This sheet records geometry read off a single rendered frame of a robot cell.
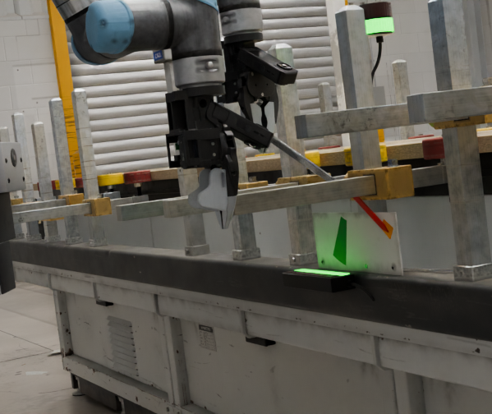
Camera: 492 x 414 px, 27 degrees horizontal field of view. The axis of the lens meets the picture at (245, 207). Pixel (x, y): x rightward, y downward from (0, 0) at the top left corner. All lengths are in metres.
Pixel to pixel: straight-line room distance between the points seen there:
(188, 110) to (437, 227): 0.61
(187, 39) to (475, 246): 0.51
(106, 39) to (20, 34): 8.45
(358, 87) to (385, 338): 0.42
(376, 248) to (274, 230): 0.81
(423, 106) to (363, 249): 0.65
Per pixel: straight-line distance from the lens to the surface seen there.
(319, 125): 1.32
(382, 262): 1.67
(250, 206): 1.55
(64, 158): 3.31
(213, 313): 2.39
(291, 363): 2.59
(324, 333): 1.95
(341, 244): 1.77
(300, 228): 1.91
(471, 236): 1.50
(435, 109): 1.11
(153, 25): 1.49
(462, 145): 1.49
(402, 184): 1.64
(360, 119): 1.35
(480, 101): 1.14
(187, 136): 1.49
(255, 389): 2.81
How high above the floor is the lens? 0.92
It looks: 3 degrees down
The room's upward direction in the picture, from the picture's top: 7 degrees counter-clockwise
